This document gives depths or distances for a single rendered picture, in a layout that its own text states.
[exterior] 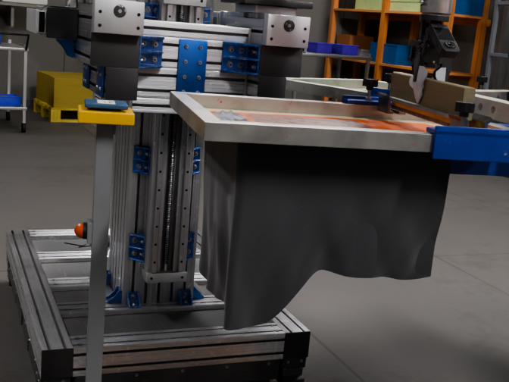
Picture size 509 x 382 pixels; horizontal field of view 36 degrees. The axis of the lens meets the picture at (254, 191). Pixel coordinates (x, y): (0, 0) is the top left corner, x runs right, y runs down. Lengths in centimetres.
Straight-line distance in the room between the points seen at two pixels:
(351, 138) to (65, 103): 697
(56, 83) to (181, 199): 594
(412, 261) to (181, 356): 91
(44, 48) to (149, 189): 712
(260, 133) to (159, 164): 97
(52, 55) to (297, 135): 812
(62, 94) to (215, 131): 694
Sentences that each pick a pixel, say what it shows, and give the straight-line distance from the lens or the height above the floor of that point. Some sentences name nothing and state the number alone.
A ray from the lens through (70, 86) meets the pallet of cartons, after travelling 846.
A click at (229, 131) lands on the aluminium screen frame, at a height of 97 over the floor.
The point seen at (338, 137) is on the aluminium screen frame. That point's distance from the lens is 162.
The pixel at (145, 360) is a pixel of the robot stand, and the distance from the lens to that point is 244.
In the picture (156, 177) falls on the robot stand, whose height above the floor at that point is 68.
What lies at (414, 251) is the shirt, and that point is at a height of 71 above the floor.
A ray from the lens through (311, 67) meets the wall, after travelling 1058.
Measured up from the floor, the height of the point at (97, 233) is 65.
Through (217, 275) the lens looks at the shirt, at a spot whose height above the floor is 59.
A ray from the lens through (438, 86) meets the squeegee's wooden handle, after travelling 192.
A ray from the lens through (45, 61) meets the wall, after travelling 961.
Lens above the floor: 119
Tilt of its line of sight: 12 degrees down
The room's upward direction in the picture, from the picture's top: 5 degrees clockwise
